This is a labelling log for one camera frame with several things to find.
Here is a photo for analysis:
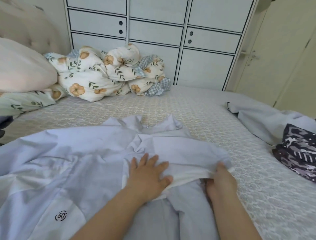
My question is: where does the person's left hand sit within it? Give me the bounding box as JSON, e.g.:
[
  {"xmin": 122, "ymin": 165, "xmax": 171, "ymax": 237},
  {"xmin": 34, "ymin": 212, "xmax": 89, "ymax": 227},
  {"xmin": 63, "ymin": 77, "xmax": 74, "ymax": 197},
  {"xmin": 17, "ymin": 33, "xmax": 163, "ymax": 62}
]
[{"xmin": 123, "ymin": 153, "xmax": 174, "ymax": 202}]

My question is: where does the person's right hand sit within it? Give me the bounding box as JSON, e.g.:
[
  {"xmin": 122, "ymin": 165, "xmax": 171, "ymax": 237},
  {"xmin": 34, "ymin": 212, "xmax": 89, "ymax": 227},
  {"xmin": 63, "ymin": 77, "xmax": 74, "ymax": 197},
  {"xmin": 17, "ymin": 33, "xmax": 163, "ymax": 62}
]
[{"xmin": 205, "ymin": 162, "xmax": 239, "ymax": 203}]

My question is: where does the bed with grey patterned sheet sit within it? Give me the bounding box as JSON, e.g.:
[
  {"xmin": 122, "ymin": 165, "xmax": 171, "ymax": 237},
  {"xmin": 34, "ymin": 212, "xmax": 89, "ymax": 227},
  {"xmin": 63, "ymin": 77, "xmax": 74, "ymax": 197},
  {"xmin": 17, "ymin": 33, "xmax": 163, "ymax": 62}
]
[{"xmin": 0, "ymin": 84, "xmax": 316, "ymax": 240}]

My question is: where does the light lavender sunscreen jacket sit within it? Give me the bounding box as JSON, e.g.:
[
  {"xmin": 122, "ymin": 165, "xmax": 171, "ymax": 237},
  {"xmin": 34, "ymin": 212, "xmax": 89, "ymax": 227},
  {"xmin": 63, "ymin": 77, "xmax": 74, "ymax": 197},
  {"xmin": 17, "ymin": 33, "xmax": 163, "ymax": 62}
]
[{"xmin": 0, "ymin": 115, "xmax": 235, "ymax": 240}]

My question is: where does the dark purple patterned garment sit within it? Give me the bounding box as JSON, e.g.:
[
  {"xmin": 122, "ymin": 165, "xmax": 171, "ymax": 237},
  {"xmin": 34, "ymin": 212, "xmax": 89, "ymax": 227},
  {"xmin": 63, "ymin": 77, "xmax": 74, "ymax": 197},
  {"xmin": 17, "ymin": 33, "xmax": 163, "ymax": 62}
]
[{"xmin": 272, "ymin": 124, "xmax": 316, "ymax": 184}]

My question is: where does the grey printed t-shirt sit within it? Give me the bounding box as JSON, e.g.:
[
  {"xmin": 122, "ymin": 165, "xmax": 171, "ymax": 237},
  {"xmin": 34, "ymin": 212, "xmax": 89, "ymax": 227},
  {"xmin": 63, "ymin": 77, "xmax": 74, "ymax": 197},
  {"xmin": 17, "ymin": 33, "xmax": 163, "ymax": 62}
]
[{"xmin": 0, "ymin": 116, "xmax": 14, "ymax": 144}]

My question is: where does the person's left forearm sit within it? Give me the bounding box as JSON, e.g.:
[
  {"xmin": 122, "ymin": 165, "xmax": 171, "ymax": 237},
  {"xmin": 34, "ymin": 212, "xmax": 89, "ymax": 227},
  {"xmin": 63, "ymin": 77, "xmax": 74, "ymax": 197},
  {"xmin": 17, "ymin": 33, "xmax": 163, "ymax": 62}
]
[{"xmin": 69, "ymin": 187, "xmax": 149, "ymax": 240}]

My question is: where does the person's right forearm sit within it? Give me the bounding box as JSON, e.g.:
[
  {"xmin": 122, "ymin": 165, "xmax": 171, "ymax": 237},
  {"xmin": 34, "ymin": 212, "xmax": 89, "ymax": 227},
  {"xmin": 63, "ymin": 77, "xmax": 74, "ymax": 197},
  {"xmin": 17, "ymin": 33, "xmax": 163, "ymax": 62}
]
[{"xmin": 210, "ymin": 194, "xmax": 262, "ymax": 240}]

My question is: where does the floral bunched quilt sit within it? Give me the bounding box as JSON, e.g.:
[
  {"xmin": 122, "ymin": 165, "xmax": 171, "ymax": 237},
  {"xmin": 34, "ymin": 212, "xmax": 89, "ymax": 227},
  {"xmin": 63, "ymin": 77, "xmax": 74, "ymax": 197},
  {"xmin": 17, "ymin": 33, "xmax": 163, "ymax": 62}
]
[{"xmin": 139, "ymin": 54, "xmax": 172, "ymax": 97}]

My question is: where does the floral pillow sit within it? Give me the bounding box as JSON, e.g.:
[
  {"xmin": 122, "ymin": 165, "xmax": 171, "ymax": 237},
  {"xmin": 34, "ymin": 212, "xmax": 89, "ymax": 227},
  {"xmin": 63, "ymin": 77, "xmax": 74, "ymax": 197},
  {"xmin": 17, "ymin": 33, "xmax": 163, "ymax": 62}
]
[{"xmin": 0, "ymin": 83, "xmax": 69, "ymax": 118}]

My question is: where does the white door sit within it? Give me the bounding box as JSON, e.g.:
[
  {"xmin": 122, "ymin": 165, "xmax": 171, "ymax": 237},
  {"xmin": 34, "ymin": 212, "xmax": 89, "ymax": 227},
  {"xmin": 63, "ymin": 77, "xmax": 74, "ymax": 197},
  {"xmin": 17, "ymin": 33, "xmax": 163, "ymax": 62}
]
[{"xmin": 227, "ymin": 0, "xmax": 316, "ymax": 119}]

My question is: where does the white wardrobe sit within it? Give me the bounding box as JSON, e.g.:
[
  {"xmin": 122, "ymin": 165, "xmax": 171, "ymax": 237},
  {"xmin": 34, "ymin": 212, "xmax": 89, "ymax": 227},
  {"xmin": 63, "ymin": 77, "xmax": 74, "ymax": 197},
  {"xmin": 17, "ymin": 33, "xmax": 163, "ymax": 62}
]
[{"xmin": 63, "ymin": 0, "xmax": 258, "ymax": 92}]

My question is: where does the pink plush pillow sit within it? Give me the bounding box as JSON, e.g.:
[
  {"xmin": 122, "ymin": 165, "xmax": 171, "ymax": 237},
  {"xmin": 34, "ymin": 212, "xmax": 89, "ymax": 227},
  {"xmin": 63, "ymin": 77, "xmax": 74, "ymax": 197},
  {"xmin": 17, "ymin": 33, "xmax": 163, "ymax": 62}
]
[{"xmin": 0, "ymin": 38, "xmax": 59, "ymax": 93}]

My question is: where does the beige tufted headboard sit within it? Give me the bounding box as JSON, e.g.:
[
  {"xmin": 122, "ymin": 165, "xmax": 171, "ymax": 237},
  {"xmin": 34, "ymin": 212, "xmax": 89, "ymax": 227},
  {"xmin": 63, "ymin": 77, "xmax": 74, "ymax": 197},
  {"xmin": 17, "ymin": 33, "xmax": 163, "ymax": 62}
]
[{"xmin": 0, "ymin": 0, "xmax": 72, "ymax": 55}]

